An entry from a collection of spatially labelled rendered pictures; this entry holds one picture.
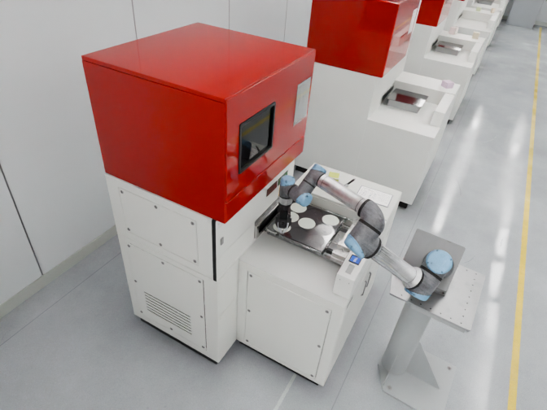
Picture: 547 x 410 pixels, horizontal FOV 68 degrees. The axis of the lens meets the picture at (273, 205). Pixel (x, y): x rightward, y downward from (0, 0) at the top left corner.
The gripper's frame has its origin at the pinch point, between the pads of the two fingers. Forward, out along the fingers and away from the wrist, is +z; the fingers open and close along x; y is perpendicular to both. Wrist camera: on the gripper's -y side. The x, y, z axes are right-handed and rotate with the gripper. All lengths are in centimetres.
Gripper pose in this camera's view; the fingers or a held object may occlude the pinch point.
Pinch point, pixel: (282, 232)
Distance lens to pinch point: 229.5
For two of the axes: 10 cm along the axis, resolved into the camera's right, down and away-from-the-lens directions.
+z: -0.7, 8.0, 6.0
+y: 0.3, -6.0, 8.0
